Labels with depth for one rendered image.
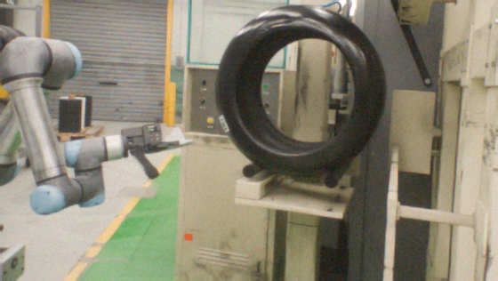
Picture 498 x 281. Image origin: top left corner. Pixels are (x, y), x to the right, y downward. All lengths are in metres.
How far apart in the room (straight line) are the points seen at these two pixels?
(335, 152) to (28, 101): 0.87
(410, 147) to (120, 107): 9.61
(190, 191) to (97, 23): 8.92
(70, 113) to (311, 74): 6.35
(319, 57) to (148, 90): 9.13
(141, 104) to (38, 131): 9.51
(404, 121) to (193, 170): 1.19
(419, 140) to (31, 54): 1.27
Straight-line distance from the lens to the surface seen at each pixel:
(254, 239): 2.32
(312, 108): 1.76
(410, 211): 0.91
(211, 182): 2.33
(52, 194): 1.25
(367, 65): 1.34
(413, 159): 1.68
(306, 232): 1.87
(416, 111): 1.66
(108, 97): 10.94
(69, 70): 1.44
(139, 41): 10.79
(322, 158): 1.37
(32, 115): 1.29
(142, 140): 1.40
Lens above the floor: 1.22
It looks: 3 degrees down
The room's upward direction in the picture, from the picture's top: 3 degrees clockwise
